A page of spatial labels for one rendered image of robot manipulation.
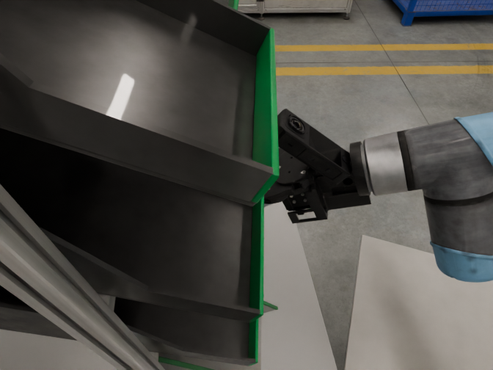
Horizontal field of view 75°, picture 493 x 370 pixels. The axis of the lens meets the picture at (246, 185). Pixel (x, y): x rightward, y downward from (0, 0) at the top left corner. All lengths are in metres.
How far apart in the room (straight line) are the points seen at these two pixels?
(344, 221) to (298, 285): 1.24
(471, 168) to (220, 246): 0.28
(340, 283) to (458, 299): 0.95
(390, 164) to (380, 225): 1.70
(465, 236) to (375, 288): 0.47
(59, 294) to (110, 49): 0.12
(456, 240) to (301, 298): 0.46
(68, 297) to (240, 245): 0.16
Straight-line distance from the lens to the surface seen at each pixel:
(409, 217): 2.21
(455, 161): 0.42
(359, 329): 0.84
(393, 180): 0.42
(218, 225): 0.31
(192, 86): 0.18
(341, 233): 1.99
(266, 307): 0.64
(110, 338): 0.26
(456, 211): 0.43
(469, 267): 0.46
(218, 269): 0.29
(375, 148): 0.42
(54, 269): 0.20
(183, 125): 0.16
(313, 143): 0.40
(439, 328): 0.91
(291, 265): 0.86
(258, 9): 4.19
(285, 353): 0.79
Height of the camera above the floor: 1.62
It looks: 50 degrees down
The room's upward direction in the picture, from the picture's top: straight up
